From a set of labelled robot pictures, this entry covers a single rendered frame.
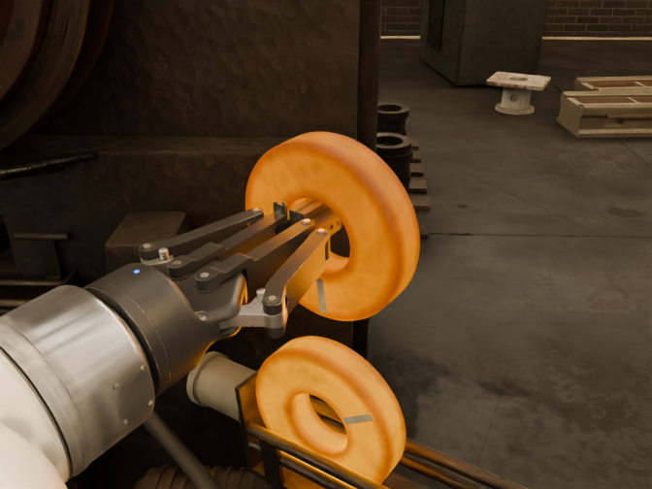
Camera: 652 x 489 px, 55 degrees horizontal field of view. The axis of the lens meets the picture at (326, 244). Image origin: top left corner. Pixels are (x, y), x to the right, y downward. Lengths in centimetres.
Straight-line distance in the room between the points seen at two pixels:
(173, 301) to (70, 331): 6
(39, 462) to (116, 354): 6
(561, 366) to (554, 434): 28
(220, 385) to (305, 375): 13
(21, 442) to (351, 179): 27
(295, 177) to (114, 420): 23
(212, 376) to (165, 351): 34
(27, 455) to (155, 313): 10
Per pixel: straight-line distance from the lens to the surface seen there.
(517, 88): 421
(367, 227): 46
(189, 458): 77
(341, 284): 50
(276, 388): 61
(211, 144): 80
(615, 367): 196
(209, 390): 69
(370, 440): 57
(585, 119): 389
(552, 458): 163
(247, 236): 44
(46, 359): 32
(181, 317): 36
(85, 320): 34
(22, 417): 32
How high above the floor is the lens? 112
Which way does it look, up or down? 28 degrees down
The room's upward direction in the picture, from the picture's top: straight up
